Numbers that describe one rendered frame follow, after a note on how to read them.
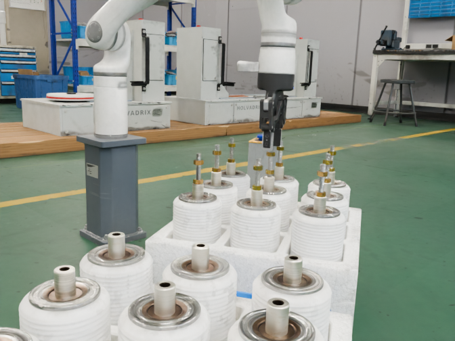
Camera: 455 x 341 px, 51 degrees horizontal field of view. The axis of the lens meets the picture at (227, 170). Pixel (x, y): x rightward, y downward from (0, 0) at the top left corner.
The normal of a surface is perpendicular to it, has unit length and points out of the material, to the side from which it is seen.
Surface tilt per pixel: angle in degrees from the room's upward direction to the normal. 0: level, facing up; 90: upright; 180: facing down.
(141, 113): 90
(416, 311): 0
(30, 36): 90
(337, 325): 0
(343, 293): 90
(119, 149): 90
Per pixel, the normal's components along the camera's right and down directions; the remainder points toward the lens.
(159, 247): -0.28, 0.19
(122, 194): 0.70, 0.18
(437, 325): 0.04, -0.98
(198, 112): -0.71, 0.12
